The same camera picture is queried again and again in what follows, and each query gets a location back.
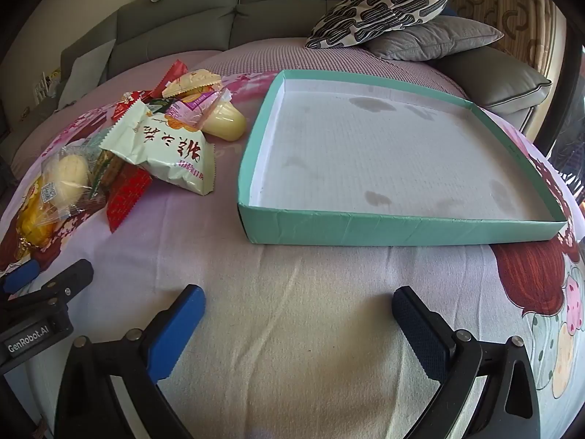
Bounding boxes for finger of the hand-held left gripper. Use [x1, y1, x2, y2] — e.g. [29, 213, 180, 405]
[0, 260, 41, 294]
[0, 258, 94, 316]

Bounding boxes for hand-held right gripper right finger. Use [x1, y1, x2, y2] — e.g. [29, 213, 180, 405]
[392, 286, 542, 439]

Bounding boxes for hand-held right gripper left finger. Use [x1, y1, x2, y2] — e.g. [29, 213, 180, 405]
[54, 284, 206, 439]

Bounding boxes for red patterned snack packet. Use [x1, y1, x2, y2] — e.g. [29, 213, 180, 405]
[106, 165, 152, 233]

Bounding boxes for clear white bun packet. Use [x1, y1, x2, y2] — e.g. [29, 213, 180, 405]
[40, 144, 107, 213]

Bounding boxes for white snack bag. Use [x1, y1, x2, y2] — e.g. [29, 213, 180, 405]
[99, 102, 215, 196]

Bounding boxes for teal cardboard box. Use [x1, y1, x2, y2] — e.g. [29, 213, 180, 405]
[237, 70, 569, 246]

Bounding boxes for pink snack packet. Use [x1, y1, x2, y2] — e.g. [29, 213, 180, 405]
[165, 89, 231, 131]

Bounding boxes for yellow pudding cup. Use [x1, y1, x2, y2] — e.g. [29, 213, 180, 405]
[201, 101, 248, 142]

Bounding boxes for pink printed blanket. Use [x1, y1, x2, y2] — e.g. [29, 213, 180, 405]
[0, 71, 585, 439]

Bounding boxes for pale grey cushion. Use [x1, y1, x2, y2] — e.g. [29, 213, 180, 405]
[57, 39, 117, 110]

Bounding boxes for black folding rack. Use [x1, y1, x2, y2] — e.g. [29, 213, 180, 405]
[546, 137, 585, 202]

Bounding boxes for grey sofa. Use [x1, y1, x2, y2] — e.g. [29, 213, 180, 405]
[9, 0, 554, 170]

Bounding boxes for mauve textured sofa cover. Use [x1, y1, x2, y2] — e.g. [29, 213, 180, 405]
[11, 37, 471, 175]

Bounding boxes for grey pillow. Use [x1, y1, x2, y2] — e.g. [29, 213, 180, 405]
[366, 16, 505, 61]

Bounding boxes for black and white patterned pillow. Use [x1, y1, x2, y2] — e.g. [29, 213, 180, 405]
[305, 0, 454, 49]

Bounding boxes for beige patterned curtain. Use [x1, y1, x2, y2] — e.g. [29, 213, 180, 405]
[448, 0, 570, 78]

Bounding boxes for black door frame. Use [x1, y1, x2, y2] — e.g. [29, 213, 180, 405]
[532, 0, 585, 147]

